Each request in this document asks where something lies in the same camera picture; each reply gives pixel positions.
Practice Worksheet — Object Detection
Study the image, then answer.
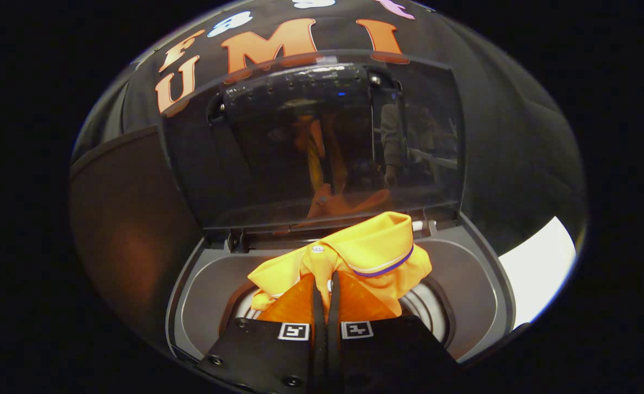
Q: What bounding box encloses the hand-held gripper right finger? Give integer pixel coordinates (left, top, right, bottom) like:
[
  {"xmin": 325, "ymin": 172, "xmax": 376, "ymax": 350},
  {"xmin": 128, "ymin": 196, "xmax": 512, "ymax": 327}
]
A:
[{"xmin": 327, "ymin": 270, "xmax": 459, "ymax": 394}]

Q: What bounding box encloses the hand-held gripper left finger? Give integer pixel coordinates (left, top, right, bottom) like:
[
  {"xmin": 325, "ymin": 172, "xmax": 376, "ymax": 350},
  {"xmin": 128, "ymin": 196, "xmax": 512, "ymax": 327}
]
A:
[{"xmin": 199, "ymin": 271, "xmax": 326, "ymax": 394}]

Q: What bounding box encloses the yellow polo shirt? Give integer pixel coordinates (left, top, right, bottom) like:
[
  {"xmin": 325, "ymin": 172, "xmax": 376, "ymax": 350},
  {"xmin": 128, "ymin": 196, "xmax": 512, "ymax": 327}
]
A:
[{"xmin": 248, "ymin": 211, "xmax": 433, "ymax": 325}]

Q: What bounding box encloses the grey washing machine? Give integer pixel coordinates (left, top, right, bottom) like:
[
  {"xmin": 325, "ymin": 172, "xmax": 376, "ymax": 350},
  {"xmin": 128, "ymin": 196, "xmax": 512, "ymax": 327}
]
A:
[{"xmin": 165, "ymin": 49, "xmax": 518, "ymax": 374}]

